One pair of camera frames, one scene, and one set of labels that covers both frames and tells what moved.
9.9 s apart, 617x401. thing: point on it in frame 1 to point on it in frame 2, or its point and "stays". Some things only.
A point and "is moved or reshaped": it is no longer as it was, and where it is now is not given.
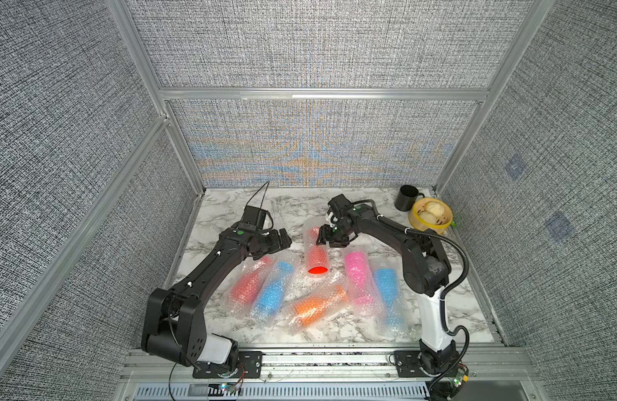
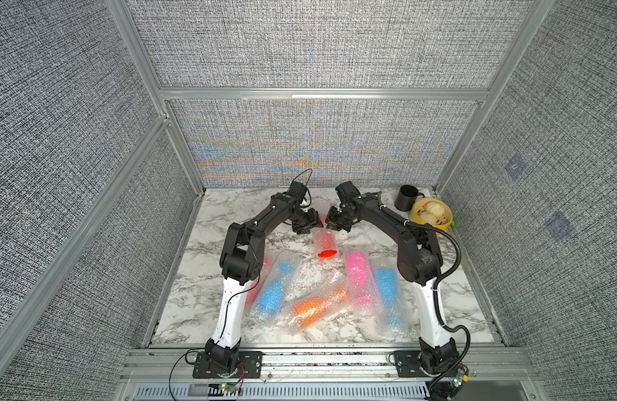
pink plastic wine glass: x=357 y=267 stays
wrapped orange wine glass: x=302 y=315 stays
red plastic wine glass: x=317 y=256 is moved or reshaped
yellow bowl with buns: x=430 y=214 stays
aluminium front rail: x=335 y=367 stays
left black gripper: x=276 y=244 to x=313 y=221
